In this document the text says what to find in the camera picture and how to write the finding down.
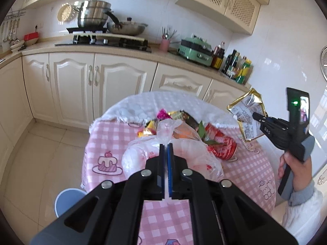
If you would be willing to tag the green electric cooker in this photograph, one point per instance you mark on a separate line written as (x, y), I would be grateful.
(195, 49)

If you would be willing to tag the gold and white snack packet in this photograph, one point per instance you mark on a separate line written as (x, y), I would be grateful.
(246, 107)

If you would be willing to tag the yellow candy wrapper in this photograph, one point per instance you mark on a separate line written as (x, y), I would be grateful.
(148, 129)

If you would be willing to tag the blue trash bin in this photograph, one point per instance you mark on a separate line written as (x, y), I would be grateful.
(67, 201)

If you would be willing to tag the cream kitchen base cabinets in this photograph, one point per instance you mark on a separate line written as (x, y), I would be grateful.
(74, 89)

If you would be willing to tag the gold orange candy wrapper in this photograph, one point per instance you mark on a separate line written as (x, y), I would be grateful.
(175, 114)

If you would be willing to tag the cream colander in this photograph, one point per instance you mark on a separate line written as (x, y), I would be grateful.
(66, 12)

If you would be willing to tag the white bowl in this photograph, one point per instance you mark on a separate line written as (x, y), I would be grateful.
(16, 46)

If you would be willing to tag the hanging kitchen utensils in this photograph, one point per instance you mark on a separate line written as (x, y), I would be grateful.
(11, 29)

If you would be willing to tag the white checked cloth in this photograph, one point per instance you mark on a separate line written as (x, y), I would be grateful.
(163, 100)

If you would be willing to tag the red bowl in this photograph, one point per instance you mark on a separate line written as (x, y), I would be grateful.
(31, 38)

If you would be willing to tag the red snack packet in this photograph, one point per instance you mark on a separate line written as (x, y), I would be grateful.
(223, 145)

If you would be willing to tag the dark glass bottle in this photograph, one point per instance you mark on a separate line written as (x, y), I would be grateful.
(228, 63)

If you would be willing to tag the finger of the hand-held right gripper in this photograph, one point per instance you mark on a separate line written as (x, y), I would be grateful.
(261, 117)
(268, 132)

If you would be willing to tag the brown sauce bottle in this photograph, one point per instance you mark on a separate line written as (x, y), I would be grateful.
(217, 57)

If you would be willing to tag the clear plastic bag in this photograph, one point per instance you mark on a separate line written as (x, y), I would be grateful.
(194, 155)

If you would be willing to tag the clear oil bottle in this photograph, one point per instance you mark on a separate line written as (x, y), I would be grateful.
(240, 67)

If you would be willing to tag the orange snack packet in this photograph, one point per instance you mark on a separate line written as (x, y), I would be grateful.
(186, 134)

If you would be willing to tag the black induction plate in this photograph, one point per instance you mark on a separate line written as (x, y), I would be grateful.
(84, 29)

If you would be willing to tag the green wrapper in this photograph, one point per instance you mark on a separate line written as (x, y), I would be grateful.
(203, 131)

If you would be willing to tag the steel steamer pot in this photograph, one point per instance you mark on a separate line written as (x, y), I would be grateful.
(93, 14)

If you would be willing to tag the pink utensil holder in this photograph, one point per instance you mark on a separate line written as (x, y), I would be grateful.
(164, 44)

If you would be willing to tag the steel wok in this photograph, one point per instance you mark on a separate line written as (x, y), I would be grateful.
(130, 28)

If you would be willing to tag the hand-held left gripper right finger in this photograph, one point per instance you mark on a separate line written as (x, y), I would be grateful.
(170, 171)

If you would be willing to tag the round silver wall clock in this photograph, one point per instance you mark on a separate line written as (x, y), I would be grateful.
(324, 63)

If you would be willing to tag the magenta candy wrapper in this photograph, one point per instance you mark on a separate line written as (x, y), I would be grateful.
(163, 114)

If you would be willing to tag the cream lattice wall cabinet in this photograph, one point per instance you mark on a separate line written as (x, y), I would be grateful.
(224, 0)

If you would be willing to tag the dark snack packet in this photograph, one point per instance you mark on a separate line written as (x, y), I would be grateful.
(190, 120)

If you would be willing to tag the black gas stove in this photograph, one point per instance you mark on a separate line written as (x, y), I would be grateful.
(115, 43)

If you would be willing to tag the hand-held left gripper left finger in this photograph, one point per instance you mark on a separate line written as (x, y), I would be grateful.
(162, 169)

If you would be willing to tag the person's right forearm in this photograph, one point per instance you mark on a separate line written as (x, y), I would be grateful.
(304, 209)

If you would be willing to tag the wall outlet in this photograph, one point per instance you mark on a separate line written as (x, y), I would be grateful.
(38, 26)

